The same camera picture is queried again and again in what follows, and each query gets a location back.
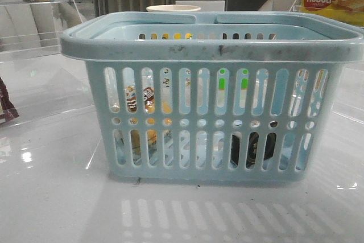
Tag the clear acrylic display shelf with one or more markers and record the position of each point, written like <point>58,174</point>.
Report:
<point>41,82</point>

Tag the packaged bread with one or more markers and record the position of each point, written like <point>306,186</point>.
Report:
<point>128,141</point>

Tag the yellow popcorn paper cup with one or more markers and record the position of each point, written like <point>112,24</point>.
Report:
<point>173,8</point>

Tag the red almond cookie packet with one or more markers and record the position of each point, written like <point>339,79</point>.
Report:
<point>8,110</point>

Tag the light blue plastic basket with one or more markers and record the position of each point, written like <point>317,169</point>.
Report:
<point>270,72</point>

